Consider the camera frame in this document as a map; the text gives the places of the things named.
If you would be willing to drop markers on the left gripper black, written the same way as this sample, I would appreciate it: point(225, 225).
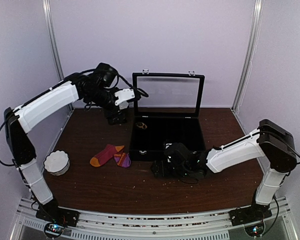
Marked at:
point(116, 119)

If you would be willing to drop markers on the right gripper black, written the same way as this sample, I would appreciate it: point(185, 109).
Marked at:
point(165, 173)

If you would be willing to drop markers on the black tan argyle sock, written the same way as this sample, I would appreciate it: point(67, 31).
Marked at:
point(141, 125)

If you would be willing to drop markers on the purple orange striped sock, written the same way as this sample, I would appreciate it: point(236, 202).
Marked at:
point(122, 159)

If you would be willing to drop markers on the maroon orange-toed sock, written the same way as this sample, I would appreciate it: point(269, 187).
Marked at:
point(105, 155)

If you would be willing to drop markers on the black display case glass lid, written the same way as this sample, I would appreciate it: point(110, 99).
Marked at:
point(171, 113)

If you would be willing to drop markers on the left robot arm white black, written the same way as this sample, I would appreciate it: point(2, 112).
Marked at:
point(93, 86)

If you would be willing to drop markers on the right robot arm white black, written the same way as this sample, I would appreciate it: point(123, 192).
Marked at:
point(268, 140)

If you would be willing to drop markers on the white fluted dish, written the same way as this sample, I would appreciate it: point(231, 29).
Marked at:
point(57, 163)

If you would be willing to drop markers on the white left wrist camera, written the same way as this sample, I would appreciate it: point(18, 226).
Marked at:
point(124, 95)

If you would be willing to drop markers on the aluminium front rail frame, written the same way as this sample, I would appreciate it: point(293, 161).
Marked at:
point(208, 225)

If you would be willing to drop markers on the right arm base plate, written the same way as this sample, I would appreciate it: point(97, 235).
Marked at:
point(250, 216)

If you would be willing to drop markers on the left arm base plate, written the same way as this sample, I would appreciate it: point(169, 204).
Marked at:
point(51, 212)

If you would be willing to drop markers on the left aluminium corner post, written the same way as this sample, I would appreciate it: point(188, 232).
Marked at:
point(52, 37)

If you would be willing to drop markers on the aluminium corner post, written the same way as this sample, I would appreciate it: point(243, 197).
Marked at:
point(52, 37)
point(251, 47)

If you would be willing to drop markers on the right aluminium corner post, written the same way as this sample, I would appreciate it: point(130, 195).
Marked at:
point(251, 47)

